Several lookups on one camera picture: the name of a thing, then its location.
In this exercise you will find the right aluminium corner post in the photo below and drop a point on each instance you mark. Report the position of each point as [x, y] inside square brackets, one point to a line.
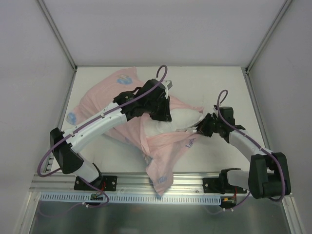
[269, 33]

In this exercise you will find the left aluminium corner post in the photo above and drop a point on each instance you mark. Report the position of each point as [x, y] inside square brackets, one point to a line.
[47, 15]

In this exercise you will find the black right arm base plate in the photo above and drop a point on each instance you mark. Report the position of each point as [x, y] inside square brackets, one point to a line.
[213, 185]

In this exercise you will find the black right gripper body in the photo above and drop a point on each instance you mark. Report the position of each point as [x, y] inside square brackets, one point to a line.
[206, 125]

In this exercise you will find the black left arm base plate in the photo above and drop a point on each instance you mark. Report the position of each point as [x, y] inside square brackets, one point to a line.
[105, 183]

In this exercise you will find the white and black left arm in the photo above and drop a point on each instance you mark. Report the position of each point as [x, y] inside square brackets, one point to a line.
[151, 99]

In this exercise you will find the white slotted cable duct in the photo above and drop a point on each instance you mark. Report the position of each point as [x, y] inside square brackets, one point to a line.
[132, 198]

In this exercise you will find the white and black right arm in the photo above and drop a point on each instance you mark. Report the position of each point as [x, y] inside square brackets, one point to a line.
[268, 174]

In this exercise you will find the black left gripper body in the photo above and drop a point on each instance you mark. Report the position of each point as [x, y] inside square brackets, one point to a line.
[163, 110]

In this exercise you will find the white pillow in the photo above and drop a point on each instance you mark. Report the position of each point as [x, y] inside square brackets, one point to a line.
[182, 120]

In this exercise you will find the blue and pink printed pillowcase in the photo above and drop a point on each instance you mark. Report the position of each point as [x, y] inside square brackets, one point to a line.
[161, 152]

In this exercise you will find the aluminium corner post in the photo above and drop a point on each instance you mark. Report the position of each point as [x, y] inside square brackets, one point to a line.
[47, 15]
[269, 33]

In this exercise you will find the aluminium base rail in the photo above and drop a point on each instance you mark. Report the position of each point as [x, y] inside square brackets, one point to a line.
[137, 183]

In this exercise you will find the shiny metal front plate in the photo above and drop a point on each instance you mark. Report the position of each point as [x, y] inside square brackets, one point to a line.
[252, 217]

